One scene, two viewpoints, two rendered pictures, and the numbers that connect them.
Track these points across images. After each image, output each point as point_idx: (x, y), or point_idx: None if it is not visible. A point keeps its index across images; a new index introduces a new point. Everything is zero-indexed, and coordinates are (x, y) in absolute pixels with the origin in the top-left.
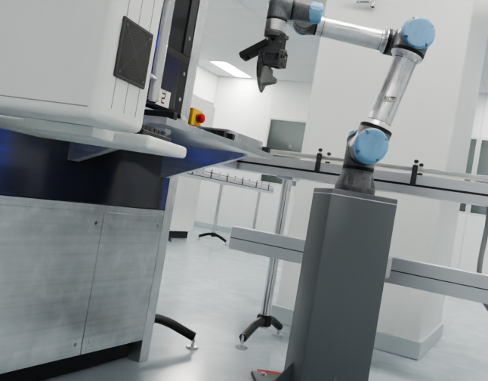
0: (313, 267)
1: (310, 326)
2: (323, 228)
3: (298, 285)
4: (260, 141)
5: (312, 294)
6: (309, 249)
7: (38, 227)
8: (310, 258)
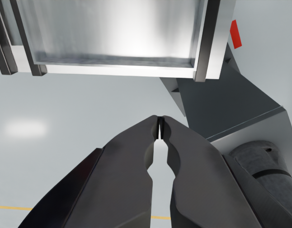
0: (196, 95)
1: (178, 87)
2: (190, 120)
3: (230, 67)
4: (180, 69)
5: (184, 92)
6: (222, 89)
7: None
8: (213, 90)
